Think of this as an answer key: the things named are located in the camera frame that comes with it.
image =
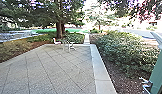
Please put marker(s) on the green framed glass door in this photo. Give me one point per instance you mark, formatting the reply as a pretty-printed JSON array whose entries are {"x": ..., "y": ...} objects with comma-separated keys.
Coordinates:
[{"x": 157, "y": 73}]

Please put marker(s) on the white outdoor chair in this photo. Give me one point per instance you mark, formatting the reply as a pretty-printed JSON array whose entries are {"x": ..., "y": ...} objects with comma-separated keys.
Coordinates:
[
  {"x": 69, "y": 44},
  {"x": 57, "y": 41}
]

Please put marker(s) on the large outdoor tree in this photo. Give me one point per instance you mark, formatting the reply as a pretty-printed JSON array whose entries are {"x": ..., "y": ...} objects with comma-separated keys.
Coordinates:
[{"x": 59, "y": 16}]

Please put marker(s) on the green outdoor hedge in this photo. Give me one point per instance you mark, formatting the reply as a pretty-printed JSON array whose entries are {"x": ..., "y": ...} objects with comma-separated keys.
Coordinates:
[{"x": 127, "y": 50}]

